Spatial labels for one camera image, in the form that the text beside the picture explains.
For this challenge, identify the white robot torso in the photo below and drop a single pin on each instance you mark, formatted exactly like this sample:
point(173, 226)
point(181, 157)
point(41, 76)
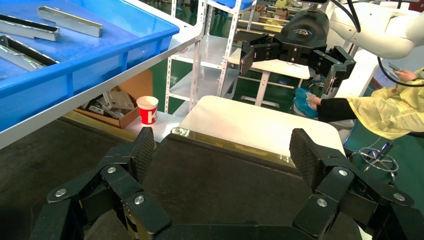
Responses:
point(359, 76)

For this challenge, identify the white round bin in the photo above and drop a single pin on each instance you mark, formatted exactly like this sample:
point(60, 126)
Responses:
point(341, 130)

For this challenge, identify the grey slotted shelf rack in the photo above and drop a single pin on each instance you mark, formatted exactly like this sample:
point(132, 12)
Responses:
point(212, 49)

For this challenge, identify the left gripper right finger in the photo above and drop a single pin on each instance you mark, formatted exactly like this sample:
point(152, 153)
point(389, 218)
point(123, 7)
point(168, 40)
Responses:
point(303, 159)

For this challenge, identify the blue plastic bin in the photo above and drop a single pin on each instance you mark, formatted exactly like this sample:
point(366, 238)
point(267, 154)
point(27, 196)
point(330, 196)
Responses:
point(99, 59)

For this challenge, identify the brown cardboard box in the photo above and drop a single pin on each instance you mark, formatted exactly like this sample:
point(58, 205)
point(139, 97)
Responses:
point(136, 86)

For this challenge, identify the grey metal bracket part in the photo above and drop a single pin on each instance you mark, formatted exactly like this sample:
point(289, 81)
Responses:
point(20, 58)
point(33, 33)
point(71, 22)

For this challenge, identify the small cardboard box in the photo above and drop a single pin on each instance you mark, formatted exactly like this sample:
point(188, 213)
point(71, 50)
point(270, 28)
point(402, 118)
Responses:
point(281, 14)

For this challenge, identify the gloved person hand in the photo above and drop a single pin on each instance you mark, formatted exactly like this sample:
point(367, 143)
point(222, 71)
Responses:
point(313, 101)

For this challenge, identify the white metal shelf rack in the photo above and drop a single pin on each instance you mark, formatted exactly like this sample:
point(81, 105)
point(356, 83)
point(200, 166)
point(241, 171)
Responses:
point(99, 89)

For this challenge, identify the scrap metal pieces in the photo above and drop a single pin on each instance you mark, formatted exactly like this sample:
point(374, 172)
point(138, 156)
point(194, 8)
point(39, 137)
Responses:
point(116, 101)

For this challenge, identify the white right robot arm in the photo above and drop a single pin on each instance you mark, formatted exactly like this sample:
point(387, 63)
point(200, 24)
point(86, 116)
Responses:
point(381, 33)

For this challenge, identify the blue plastic bag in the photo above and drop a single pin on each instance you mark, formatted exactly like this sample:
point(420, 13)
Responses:
point(303, 102)

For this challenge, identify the small blue plastic crate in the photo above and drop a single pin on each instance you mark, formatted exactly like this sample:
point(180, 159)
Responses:
point(232, 3)

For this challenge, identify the dark mobile phone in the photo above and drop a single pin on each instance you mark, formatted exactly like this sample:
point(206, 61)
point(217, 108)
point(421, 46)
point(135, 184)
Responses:
point(393, 66)

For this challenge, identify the forearm in black sleeve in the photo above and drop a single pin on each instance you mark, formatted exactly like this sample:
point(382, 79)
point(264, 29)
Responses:
point(334, 109)

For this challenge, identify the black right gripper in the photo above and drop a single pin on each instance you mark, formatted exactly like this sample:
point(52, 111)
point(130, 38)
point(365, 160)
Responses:
point(304, 30)

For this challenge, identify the chrome stool base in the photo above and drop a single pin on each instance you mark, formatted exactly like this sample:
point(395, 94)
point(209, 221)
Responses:
point(377, 160)

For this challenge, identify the white workbench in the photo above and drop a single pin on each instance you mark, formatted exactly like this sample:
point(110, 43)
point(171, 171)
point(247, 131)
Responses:
point(275, 66)

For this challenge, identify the person in yellow gown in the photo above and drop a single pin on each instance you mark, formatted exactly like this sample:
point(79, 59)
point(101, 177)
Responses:
point(391, 109)

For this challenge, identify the bare person hand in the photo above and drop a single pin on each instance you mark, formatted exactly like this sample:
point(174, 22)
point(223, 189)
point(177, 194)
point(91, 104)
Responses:
point(405, 75)

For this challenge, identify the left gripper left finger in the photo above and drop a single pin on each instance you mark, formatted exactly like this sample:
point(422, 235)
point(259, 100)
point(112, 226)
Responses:
point(139, 159)

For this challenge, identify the red white paper cup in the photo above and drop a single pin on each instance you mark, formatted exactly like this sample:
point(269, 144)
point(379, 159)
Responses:
point(147, 111)

